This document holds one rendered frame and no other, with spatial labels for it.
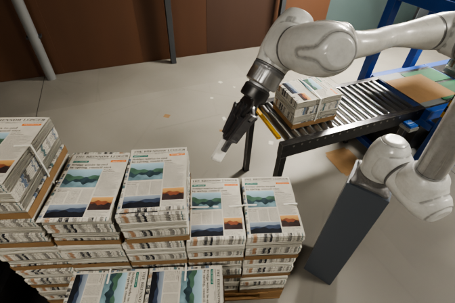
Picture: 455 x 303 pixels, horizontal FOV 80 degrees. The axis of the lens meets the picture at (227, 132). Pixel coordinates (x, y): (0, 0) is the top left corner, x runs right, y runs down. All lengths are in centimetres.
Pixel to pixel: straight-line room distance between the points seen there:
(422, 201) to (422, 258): 148
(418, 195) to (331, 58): 85
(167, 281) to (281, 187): 76
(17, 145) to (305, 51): 114
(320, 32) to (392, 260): 223
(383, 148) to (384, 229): 145
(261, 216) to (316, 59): 104
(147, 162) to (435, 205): 121
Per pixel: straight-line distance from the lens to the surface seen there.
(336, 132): 211
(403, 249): 271
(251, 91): 71
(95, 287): 165
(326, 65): 55
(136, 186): 130
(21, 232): 150
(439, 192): 129
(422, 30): 98
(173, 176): 130
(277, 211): 149
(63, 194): 139
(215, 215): 145
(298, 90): 202
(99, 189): 134
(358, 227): 171
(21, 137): 139
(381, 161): 138
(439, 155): 118
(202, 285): 155
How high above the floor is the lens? 205
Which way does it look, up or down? 41 degrees down
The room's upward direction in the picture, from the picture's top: 2 degrees clockwise
